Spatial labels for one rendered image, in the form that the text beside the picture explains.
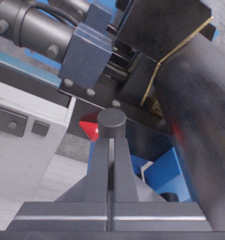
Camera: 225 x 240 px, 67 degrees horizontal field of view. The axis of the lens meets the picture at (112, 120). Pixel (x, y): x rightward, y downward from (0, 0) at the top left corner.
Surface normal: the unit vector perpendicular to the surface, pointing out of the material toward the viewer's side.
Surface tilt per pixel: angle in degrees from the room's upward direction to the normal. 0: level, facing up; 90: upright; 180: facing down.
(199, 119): 90
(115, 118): 90
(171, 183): 0
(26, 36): 4
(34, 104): 90
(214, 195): 90
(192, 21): 0
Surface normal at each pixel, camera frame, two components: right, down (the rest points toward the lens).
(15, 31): 0.03, 0.62
